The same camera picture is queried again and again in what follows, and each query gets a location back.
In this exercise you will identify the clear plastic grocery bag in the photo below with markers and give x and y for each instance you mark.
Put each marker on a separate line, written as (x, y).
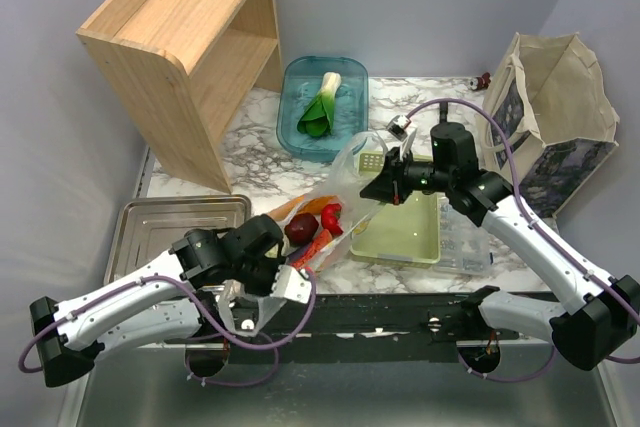
(245, 314)

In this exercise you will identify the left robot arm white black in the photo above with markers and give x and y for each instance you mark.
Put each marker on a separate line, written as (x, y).
(70, 335)

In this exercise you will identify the red toy pepper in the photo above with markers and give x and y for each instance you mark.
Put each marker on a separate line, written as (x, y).
(330, 219)

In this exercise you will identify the clear plastic compartment box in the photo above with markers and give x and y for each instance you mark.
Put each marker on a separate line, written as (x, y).
(464, 248)

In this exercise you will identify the small red black connector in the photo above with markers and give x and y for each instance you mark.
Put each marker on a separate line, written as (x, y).
(479, 83)

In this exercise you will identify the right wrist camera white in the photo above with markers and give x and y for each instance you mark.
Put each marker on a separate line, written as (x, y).
(400, 128)

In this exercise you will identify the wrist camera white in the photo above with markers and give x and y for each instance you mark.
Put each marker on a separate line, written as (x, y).
(291, 285)
(400, 128)

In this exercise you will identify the canvas tote bag with print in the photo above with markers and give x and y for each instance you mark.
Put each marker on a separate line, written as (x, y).
(553, 125)

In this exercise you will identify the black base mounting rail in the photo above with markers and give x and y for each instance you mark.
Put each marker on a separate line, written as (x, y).
(366, 328)

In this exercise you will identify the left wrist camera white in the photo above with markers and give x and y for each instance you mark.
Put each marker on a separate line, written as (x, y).
(291, 285)

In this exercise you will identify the light green plastic basket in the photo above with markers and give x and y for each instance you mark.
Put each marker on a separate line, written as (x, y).
(407, 234)

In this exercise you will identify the toy watermelon slice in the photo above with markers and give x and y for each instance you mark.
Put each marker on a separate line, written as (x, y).
(323, 239)

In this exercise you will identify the aluminium frame rail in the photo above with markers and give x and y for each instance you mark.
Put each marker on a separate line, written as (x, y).
(170, 344)

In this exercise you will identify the dark red toy apple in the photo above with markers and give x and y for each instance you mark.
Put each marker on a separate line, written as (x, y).
(301, 229)

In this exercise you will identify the metal baking tray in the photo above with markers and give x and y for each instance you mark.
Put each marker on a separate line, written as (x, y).
(148, 226)

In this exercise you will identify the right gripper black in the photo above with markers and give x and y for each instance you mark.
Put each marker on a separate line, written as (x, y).
(390, 185)

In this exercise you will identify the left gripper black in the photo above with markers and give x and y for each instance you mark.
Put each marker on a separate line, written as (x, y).
(266, 290)

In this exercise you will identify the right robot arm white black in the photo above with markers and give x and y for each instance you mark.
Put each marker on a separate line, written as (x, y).
(592, 314)

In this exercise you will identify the wooden shelf unit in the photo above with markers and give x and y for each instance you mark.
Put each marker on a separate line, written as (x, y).
(182, 68)

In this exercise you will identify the toy bok choy green white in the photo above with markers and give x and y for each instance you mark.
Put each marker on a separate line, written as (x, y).
(317, 119)

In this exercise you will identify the black T-shaped pipe fitting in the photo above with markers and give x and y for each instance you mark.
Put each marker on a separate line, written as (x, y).
(443, 111)

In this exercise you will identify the orange toy carrot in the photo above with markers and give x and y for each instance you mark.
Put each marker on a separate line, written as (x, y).
(314, 206)

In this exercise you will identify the teal transparent plastic bin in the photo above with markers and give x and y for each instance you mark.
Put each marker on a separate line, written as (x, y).
(302, 80)

